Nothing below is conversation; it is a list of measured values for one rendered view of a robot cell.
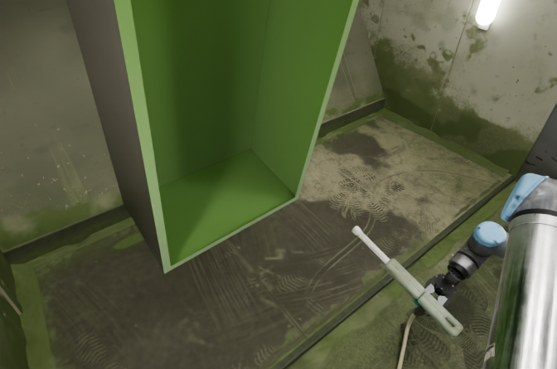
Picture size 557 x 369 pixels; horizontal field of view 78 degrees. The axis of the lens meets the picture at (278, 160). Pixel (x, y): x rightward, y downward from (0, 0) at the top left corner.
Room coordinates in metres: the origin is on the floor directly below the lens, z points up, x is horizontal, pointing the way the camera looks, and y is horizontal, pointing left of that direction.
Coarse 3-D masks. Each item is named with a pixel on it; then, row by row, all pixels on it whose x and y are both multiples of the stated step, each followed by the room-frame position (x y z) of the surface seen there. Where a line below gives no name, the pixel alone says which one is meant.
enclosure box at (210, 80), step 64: (128, 0) 0.58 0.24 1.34; (192, 0) 1.05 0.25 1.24; (256, 0) 1.20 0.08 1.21; (320, 0) 1.06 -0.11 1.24; (128, 64) 0.58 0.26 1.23; (192, 64) 1.08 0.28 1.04; (256, 64) 1.26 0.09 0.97; (320, 64) 1.04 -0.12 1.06; (128, 128) 0.65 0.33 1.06; (192, 128) 1.12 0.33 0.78; (256, 128) 1.31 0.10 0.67; (128, 192) 0.83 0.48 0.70; (192, 192) 1.05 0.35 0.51; (256, 192) 1.09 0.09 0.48; (192, 256) 0.77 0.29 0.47
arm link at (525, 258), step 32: (512, 192) 0.58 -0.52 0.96; (544, 192) 0.52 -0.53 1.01; (512, 224) 0.50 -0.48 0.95; (544, 224) 0.46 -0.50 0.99; (512, 256) 0.42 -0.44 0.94; (544, 256) 0.39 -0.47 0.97; (512, 288) 0.35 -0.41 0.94; (544, 288) 0.34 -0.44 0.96; (512, 320) 0.30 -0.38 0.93; (544, 320) 0.29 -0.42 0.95; (512, 352) 0.25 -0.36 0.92; (544, 352) 0.25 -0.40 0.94
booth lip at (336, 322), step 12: (492, 192) 1.63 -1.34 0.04; (480, 204) 1.52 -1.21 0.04; (468, 216) 1.43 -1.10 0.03; (432, 240) 1.23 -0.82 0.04; (420, 252) 1.15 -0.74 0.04; (408, 264) 1.08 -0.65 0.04; (372, 288) 0.94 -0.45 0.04; (360, 300) 0.88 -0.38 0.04; (348, 312) 0.82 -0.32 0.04; (336, 324) 0.77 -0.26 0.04; (312, 336) 0.71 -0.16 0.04; (324, 336) 0.72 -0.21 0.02; (300, 348) 0.66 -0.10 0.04; (288, 360) 0.62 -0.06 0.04
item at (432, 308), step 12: (360, 228) 0.95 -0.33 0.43; (396, 264) 0.80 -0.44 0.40; (396, 276) 0.76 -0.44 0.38; (408, 276) 0.76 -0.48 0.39; (408, 288) 0.73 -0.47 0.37; (420, 288) 0.72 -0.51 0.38; (420, 300) 0.68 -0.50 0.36; (432, 300) 0.68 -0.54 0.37; (420, 312) 0.71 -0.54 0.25; (432, 312) 0.65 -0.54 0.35; (444, 312) 0.65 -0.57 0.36; (444, 324) 0.61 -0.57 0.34; (456, 324) 0.60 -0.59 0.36; (456, 336) 0.58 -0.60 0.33
